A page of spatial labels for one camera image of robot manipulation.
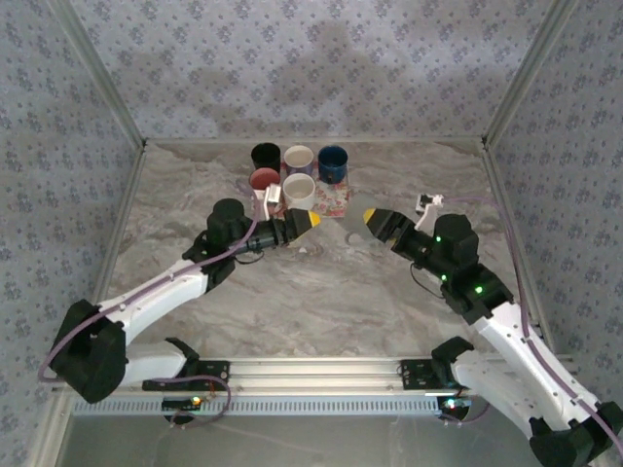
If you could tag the aluminium right corner post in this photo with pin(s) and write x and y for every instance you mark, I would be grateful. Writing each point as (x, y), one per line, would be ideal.
(525, 73)

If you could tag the circuit board with led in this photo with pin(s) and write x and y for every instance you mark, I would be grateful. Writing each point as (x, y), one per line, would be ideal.
(177, 403)
(457, 404)

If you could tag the left circuit board with LED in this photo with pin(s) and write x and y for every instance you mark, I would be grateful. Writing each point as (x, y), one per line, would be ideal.
(177, 403)

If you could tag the aluminium back rail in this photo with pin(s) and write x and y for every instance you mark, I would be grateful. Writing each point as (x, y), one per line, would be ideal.
(389, 140)

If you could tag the cream mug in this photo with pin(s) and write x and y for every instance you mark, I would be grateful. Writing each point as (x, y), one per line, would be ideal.
(299, 191)

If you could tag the right circuit board with LED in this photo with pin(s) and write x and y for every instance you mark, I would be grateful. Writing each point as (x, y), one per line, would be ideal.
(457, 404)

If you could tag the floral fabric mat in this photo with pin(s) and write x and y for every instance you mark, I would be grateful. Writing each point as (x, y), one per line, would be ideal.
(336, 199)

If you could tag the pink mug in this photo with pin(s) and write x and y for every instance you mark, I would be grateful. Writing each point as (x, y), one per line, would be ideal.
(263, 177)

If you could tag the aluminium rail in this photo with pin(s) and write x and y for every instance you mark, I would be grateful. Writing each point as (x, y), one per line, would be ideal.
(389, 140)
(494, 170)
(311, 372)
(127, 194)

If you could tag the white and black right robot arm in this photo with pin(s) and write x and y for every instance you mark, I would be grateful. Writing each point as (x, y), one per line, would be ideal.
(511, 335)

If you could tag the black mug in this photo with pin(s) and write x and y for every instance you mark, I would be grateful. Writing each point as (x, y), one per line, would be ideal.
(266, 154)

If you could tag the aluminium front rail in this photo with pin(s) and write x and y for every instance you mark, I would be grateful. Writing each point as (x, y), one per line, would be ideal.
(311, 372)

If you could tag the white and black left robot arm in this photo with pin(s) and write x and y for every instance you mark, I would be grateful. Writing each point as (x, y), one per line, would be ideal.
(156, 292)

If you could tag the aluminium left corner post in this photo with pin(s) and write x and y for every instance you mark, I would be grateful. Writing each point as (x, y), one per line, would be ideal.
(102, 73)

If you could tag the dark blue mug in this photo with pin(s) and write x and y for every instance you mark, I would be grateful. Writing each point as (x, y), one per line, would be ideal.
(333, 163)

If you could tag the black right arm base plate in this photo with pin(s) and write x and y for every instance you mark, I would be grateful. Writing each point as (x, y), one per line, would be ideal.
(414, 372)

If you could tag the grey mug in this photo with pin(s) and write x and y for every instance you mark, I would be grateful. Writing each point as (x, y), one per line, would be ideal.
(357, 219)

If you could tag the aluminium corner post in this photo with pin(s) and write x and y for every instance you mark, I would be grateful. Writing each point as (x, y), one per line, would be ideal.
(525, 73)
(102, 73)

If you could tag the aluminium right side rail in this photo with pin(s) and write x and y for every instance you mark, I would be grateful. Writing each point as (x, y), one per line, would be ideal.
(494, 170)

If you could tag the purple mug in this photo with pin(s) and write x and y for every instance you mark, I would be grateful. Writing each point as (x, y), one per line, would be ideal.
(298, 156)

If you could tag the aluminium left side rail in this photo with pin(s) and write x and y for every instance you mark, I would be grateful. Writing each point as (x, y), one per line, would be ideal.
(127, 194)

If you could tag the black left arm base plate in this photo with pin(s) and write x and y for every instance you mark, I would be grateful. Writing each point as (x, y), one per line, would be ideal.
(219, 370)

